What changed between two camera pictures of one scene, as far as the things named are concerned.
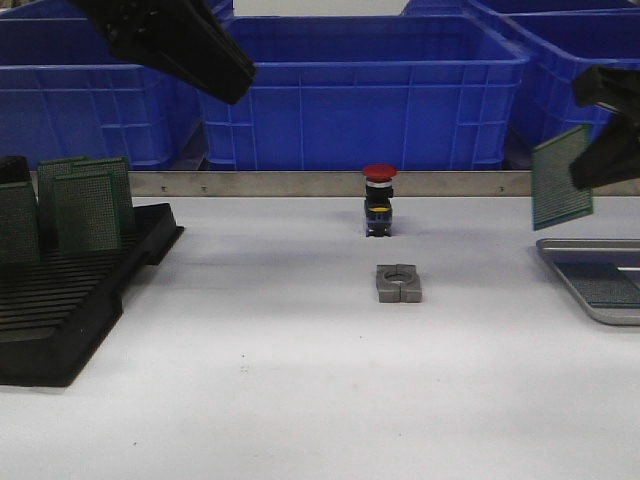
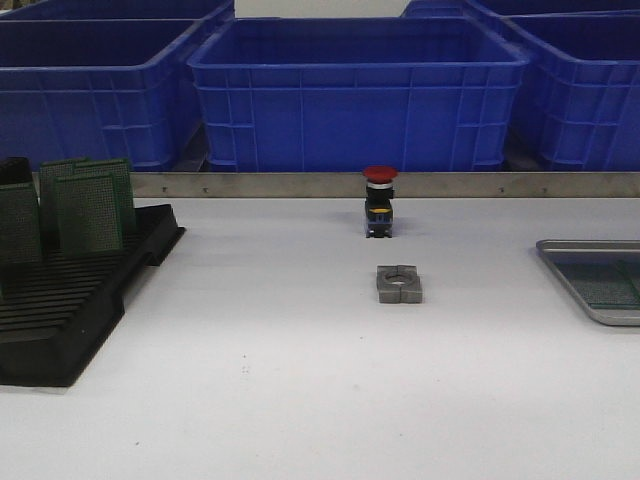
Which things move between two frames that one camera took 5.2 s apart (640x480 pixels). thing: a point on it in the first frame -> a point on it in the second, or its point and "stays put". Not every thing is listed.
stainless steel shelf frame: x=342 y=183 stays put
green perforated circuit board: x=556 y=197 -> x=627 y=281
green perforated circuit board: x=19 y=223 stays put
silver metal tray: x=604 y=274 stays put
